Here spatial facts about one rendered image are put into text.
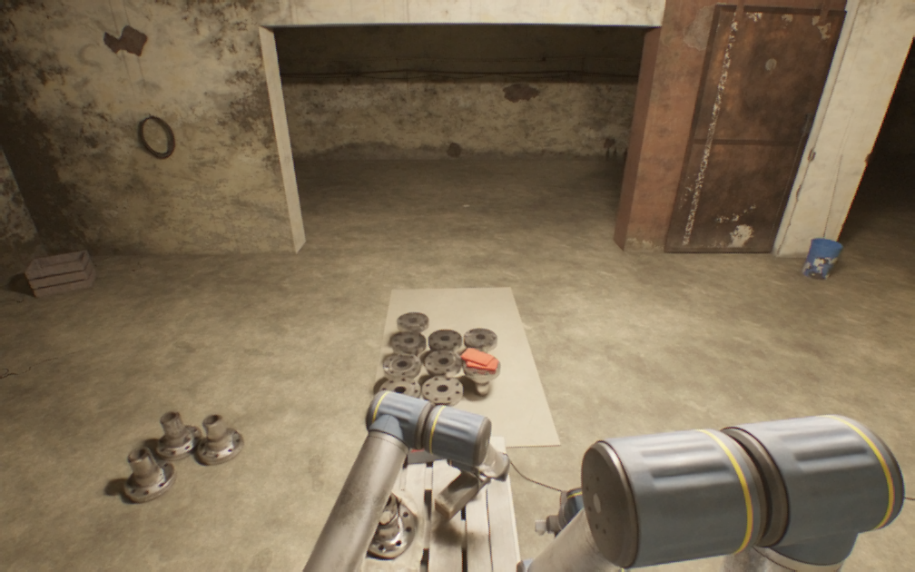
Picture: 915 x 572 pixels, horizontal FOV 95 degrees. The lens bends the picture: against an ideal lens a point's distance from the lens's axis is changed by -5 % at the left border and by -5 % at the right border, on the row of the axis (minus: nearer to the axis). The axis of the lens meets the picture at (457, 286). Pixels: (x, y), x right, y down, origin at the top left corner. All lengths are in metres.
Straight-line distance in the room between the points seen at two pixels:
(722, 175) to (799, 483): 5.38
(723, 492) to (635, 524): 0.11
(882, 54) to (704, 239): 2.48
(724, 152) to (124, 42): 6.43
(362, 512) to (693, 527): 0.93
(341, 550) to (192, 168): 5.05
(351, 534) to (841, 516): 1.04
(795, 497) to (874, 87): 6.06
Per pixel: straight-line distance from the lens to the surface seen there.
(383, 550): 2.32
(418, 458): 2.64
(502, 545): 2.36
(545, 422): 3.11
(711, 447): 0.64
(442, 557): 2.34
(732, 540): 0.65
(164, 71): 5.81
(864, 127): 6.62
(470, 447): 1.34
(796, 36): 6.06
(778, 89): 6.03
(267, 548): 2.70
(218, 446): 3.15
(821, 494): 0.69
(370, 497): 1.36
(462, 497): 2.41
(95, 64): 6.21
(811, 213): 6.60
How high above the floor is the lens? 2.16
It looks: 28 degrees down
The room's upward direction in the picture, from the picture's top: straight up
